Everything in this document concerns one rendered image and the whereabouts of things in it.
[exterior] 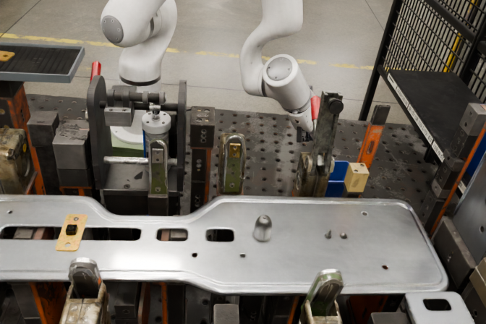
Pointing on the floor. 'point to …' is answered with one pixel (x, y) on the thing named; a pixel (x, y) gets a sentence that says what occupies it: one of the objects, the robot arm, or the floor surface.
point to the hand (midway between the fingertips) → (310, 123)
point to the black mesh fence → (478, 43)
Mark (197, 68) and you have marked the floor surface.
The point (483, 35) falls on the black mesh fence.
